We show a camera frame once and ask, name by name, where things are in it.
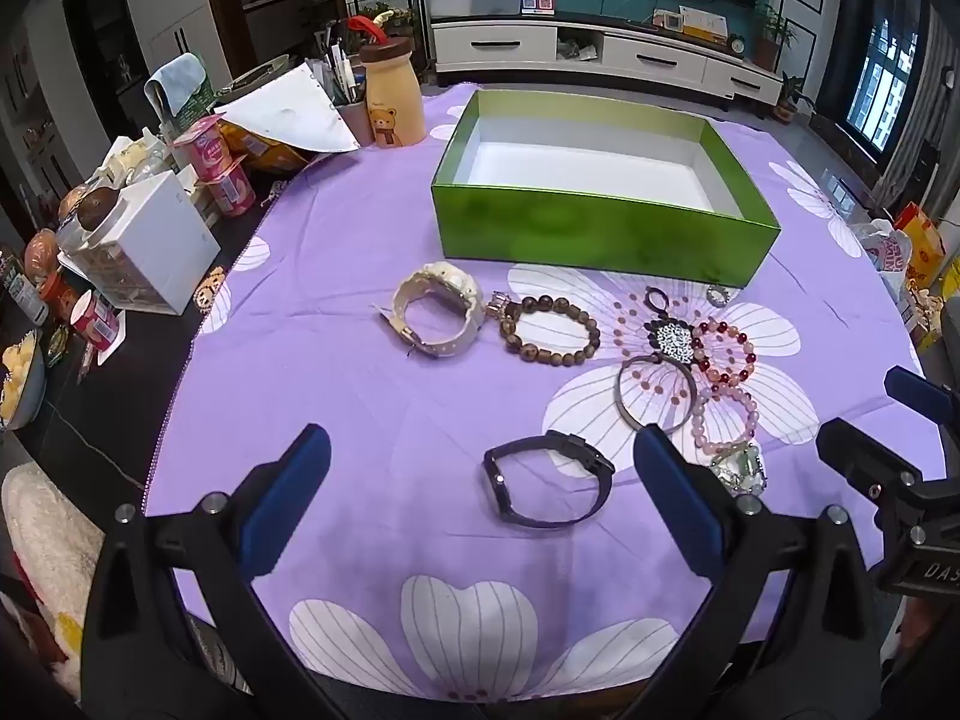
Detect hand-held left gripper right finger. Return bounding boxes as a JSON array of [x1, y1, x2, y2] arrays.
[[615, 424, 884, 720]]

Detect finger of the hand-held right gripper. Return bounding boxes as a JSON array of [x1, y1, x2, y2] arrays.
[[883, 364, 960, 430], [816, 418, 929, 512]]

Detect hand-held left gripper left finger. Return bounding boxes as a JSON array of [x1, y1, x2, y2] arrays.
[[79, 424, 361, 720]]

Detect green jade bracelet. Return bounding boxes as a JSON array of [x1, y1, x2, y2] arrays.
[[709, 441, 767, 496]]

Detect pale pink bead bracelet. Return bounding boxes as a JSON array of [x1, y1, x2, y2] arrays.
[[688, 381, 757, 455]]

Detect black wrist watch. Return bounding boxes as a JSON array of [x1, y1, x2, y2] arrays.
[[482, 430, 616, 527]]

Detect silver bangle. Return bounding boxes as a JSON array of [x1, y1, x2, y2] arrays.
[[615, 352, 700, 434]]

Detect black flower pendant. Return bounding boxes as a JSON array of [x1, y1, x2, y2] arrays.
[[643, 286, 695, 365]]

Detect red and pink bead bracelet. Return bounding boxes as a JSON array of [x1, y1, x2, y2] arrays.
[[690, 319, 757, 385]]

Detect brown wooden bead bracelet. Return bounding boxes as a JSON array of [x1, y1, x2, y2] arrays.
[[487, 292, 602, 368]]

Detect cream wrist watch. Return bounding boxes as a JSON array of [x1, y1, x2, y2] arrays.
[[373, 261, 485, 357]]

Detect green cardboard box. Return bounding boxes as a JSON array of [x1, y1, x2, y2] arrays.
[[430, 88, 782, 290]]

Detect purple floral tablecloth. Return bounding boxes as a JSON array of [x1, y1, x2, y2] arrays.
[[142, 79, 931, 702]]

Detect white plastic bag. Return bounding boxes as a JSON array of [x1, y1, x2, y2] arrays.
[[851, 219, 912, 293]]

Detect yellow paper bag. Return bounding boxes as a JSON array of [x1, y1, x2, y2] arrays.
[[896, 202, 947, 290]]

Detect small bear figure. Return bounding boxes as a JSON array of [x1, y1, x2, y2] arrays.
[[193, 268, 228, 312]]

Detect white fluffy cushion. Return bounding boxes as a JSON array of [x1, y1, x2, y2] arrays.
[[0, 461, 106, 698]]

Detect pink yogurt cup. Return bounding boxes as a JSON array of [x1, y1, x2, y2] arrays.
[[172, 116, 230, 181], [71, 291, 121, 352], [202, 157, 256, 218]]

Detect white square box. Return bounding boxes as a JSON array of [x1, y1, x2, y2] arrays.
[[56, 169, 222, 316]]

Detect bowl of yellow food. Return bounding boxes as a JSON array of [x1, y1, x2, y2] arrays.
[[0, 330, 47, 432]]

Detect small potted floor plant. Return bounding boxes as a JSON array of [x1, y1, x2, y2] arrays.
[[772, 73, 815, 125]]

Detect brown round fruit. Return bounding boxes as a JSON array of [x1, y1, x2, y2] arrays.
[[79, 187, 121, 230]]

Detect orange snack bag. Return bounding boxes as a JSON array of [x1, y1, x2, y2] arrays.
[[221, 120, 316, 172]]

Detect pen holder with pens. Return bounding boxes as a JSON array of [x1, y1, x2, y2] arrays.
[[304, 24, 376, 149]]

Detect potted plant orange pot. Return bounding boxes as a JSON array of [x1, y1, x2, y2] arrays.
[[754, 4, 796, 72]]

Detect white paper sheet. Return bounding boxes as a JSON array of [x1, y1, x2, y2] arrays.
[[214, 62, 361, 155]]

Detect green carton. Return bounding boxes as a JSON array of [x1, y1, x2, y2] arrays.
[[176, 79, 218, 132]]

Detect beige bear bottle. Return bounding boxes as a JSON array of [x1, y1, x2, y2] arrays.
[[346, 15, 427, 149]]

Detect yellow white box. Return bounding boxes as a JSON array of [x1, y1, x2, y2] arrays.
[[679, 6, 728, 42]]

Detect light blue cloth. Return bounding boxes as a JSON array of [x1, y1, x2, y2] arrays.
[[144, 54, 207, 117]]

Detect white tv stand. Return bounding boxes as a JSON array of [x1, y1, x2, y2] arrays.
[[431, 11, 785, 110]]

